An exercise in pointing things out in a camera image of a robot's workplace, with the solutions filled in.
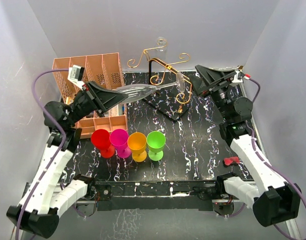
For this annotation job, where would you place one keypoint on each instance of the gold wire wine glass rack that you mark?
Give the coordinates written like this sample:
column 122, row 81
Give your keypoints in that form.
column 167, row 101

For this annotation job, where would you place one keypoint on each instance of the yellow wine glass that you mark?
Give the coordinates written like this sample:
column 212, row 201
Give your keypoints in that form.
column 137, row 143

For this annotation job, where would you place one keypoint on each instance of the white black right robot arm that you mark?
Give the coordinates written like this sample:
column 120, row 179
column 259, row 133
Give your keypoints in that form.
column 272, row 199

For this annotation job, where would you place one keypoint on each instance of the red wine glass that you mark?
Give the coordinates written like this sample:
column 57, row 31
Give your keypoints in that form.
column 101, row 140

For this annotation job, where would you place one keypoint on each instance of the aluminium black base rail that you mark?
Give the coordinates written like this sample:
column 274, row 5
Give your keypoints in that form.
column 108, row 196

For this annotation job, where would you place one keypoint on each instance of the clear wine glass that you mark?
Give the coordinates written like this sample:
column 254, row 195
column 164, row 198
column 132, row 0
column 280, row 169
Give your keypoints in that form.
column 161, row 45
column 139, row 91

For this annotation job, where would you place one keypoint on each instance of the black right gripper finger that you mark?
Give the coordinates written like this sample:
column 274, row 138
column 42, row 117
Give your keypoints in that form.
column 210, row 76
column 201, row 85

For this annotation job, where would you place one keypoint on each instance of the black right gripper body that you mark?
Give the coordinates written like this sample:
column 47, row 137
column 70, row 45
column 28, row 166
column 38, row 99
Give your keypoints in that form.
column 221, row 95

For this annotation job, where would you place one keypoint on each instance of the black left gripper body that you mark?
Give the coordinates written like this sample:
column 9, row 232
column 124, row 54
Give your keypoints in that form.
column 82, row 106

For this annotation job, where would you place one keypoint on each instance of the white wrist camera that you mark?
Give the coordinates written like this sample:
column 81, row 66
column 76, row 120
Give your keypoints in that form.
column 75, row 75
column 239, row 78

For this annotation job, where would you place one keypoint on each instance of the small red object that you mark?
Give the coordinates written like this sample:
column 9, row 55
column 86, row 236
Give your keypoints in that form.
column 234, row 160

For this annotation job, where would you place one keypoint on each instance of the pink plastic file organizer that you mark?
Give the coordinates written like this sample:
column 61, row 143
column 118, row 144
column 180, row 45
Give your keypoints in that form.
column 105, row 70

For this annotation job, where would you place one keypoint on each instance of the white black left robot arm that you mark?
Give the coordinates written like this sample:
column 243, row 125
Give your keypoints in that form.
column 60, row 147

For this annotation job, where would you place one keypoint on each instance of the magenta wine glass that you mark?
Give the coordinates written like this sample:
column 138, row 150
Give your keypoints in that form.
column 119, row 138

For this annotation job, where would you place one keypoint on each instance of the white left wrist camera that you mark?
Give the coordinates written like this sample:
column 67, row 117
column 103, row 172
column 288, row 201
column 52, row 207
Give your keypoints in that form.
column 75, row 75

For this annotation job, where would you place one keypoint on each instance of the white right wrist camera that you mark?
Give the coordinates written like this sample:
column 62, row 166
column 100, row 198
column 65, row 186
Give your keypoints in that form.
column 239, row 78

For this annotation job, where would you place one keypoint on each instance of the green wine glass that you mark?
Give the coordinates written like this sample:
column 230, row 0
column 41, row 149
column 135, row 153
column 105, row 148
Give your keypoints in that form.
column 155, row 142

